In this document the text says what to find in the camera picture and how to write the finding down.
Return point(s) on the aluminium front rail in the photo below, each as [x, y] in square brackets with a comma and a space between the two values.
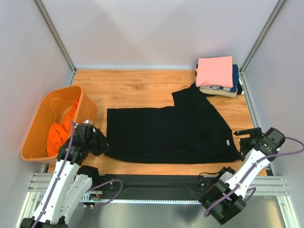
[265, 185]

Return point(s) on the right aluminium frame post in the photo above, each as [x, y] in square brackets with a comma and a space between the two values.
[257, 45]

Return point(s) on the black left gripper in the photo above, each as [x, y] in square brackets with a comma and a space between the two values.
[103, 144]

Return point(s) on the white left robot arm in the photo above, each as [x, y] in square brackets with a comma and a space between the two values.
[71, 179]

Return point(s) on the aluminium frame post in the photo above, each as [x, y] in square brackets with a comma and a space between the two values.
[257, 45]
[56, 37]

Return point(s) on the beige folded t-shirt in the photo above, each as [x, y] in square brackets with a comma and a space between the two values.
[218, 92]

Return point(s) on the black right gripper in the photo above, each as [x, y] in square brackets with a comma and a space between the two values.
[254, 133]

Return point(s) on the black cloth strip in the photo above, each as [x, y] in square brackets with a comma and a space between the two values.
[159, 185]

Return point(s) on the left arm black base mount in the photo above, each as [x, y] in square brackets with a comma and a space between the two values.
[104, 183]

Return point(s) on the slotted grey cable duct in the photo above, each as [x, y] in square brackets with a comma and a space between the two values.
[91, 198]

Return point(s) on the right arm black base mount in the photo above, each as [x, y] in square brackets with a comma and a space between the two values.
[207, 179]

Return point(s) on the black folded t-shirt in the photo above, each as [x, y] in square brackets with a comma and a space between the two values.
[240, 90]

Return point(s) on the orange t-shirt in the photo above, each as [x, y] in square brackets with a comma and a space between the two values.
[59, 133]

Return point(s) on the white printed folded t-shirt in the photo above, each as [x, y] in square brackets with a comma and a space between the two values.
[219, 88]

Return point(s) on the left aluminium frame post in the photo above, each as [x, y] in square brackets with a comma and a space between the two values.
[56, 37]

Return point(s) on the orange plastic basket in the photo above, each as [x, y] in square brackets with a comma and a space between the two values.
[34, 147]

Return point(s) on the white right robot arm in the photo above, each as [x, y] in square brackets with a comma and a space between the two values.
[227, 196]

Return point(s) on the pink folded t-shirt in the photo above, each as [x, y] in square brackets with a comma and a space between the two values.
[216, 71]

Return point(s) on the black t-shirt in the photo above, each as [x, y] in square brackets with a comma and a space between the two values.
[190, 132]
[240, 90]

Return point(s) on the navy folded t-shirt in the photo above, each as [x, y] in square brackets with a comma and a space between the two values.
[235, 78]

